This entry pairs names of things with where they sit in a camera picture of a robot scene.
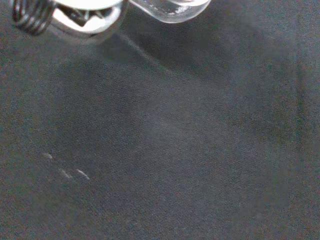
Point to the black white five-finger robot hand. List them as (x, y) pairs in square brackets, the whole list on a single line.
[(82, 15)]

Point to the black cloth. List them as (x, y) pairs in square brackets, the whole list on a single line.
[(160, 137)]

